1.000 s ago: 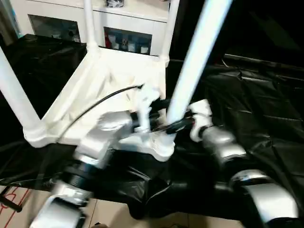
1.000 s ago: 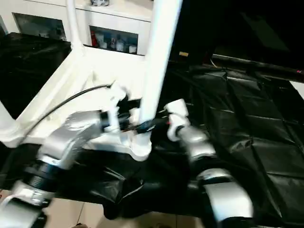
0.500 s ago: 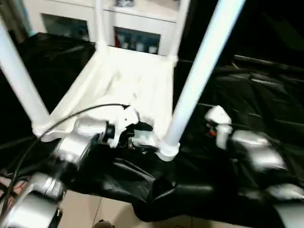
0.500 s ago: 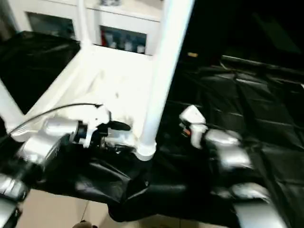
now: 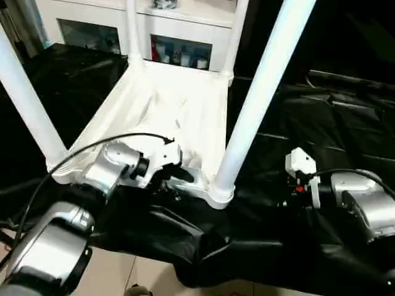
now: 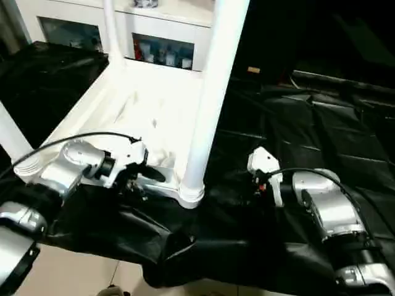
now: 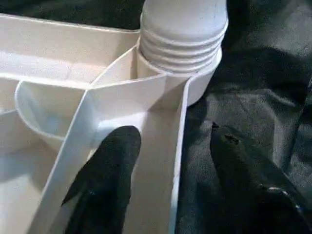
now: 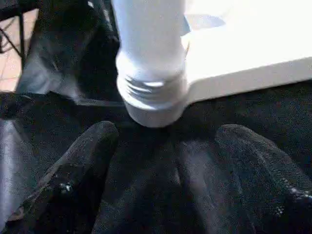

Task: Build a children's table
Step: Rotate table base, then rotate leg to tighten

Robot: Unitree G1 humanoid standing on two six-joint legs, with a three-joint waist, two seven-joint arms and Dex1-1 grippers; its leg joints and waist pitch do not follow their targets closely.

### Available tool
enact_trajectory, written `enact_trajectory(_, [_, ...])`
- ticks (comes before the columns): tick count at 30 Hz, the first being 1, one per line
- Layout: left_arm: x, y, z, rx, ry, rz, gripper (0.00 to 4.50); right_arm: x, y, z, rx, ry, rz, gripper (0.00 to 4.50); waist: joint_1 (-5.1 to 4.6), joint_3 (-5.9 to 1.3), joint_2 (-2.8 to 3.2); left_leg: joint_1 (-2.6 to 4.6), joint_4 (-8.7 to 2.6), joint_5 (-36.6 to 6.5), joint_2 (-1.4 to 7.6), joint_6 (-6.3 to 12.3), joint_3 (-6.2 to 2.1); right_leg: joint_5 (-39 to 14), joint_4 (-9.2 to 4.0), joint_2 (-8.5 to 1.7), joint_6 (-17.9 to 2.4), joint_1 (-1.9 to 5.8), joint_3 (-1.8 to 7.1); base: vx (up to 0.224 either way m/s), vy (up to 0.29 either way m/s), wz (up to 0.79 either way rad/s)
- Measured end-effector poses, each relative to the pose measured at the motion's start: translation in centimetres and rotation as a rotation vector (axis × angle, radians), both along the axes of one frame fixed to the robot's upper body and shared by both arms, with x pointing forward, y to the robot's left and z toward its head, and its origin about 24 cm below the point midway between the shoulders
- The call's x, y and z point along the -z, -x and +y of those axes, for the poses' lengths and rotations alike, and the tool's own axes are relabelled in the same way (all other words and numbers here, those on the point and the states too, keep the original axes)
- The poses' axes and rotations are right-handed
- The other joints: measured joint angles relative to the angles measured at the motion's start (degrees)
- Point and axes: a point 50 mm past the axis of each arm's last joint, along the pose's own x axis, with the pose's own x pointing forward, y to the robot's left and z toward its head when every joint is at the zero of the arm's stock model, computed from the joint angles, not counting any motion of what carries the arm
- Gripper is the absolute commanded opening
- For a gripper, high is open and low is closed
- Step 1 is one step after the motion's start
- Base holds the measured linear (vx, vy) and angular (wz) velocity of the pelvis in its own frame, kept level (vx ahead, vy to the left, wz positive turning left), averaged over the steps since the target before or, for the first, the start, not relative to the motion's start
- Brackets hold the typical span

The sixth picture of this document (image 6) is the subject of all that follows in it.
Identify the black mat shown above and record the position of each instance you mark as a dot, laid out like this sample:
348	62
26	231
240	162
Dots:
308	123

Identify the small red bottle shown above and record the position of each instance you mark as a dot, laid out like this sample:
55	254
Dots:
138	50

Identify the small tan block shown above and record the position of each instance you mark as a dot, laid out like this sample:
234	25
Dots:
253	69

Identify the shiny object on cabinet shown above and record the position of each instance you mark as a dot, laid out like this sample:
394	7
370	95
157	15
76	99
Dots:
145	3

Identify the black backdrop cloth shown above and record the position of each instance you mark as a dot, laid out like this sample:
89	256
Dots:
324	31

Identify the small white jar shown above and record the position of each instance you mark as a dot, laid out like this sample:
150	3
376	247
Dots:
150	57
169	60
185	63

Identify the white plastic table leg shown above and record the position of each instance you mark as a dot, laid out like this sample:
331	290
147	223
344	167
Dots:
113	34
216	77
15	132

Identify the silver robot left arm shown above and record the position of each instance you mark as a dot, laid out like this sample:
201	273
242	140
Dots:
71	166

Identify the white plastic table top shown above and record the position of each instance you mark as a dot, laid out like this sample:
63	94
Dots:
139	101

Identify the white cabinet with glass doors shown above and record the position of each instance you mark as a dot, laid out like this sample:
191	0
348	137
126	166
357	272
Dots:
154	24

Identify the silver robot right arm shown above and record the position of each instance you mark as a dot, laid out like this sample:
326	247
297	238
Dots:
327	200

